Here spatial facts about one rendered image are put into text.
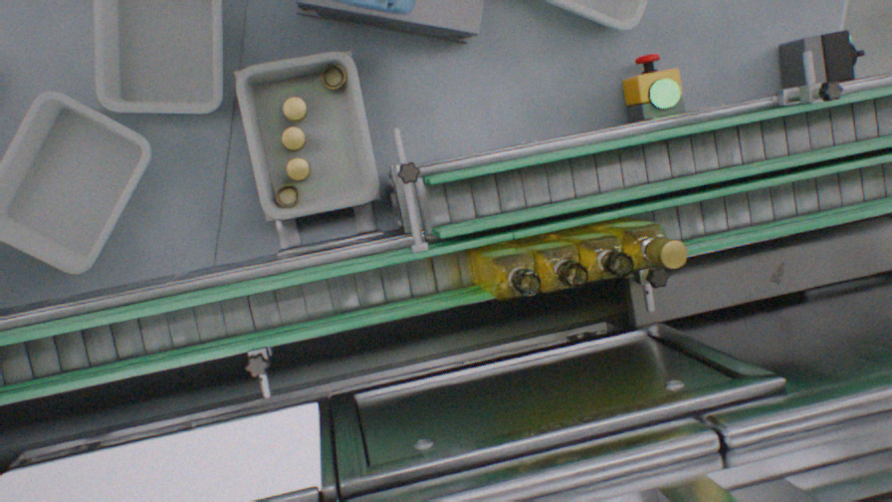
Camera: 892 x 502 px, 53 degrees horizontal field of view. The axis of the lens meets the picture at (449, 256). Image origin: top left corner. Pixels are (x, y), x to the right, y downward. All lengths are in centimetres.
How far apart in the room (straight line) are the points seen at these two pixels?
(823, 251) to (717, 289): 18
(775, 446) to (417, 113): 78
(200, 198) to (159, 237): 9
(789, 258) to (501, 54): 55
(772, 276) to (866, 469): 63
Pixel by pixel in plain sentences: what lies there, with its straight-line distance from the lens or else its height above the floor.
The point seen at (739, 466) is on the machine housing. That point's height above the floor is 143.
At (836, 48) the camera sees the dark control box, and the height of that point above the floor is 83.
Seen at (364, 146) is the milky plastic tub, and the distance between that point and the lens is 132.
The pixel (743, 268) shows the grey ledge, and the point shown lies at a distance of 144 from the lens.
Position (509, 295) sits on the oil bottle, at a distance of 111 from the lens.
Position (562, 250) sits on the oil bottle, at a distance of 112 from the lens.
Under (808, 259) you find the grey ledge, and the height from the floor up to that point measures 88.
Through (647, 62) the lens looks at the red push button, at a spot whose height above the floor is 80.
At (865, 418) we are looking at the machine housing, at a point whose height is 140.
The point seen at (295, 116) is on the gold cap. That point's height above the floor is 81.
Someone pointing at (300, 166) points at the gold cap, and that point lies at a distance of 134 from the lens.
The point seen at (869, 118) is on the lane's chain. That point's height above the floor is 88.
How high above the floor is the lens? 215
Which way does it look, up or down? 79 degrees down
